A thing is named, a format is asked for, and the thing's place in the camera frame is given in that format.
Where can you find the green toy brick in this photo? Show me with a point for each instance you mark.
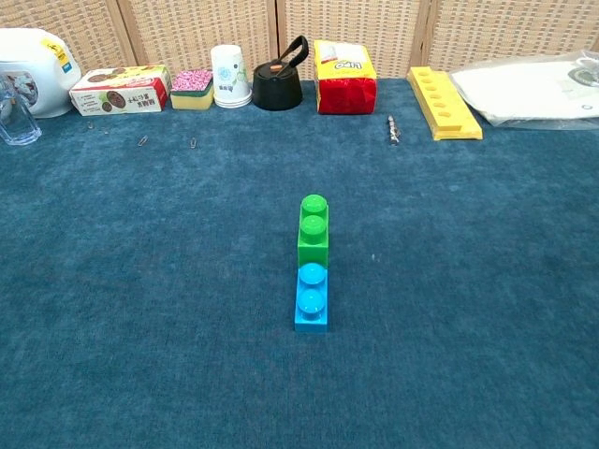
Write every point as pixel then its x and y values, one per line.
pixel 312 252

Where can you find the blue toy brick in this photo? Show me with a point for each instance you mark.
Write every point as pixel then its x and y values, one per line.
pixel 309 323

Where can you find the red yellow snack bag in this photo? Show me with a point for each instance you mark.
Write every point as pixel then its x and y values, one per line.
pixel 345 89

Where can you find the white paper cup stack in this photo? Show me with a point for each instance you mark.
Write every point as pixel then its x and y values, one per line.
pixel 229 75

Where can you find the pink and yellow sponge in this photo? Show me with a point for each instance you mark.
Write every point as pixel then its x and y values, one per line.
pixel 192 89

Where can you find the yellow tray with holes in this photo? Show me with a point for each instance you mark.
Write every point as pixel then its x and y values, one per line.
pixel 449 107

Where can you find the woven folding screen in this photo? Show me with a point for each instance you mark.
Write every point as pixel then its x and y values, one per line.
pixel 196 33

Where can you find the cookie box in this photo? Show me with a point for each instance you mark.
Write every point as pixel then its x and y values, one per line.
pixel 121 91

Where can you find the clear bag with white paper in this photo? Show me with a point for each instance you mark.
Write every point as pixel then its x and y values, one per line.
pixel 524 93

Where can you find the clear plastic bottle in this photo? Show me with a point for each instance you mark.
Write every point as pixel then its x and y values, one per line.
pixel 16 121

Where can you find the white plastic jug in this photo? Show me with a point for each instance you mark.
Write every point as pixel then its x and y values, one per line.
pixel 39 70

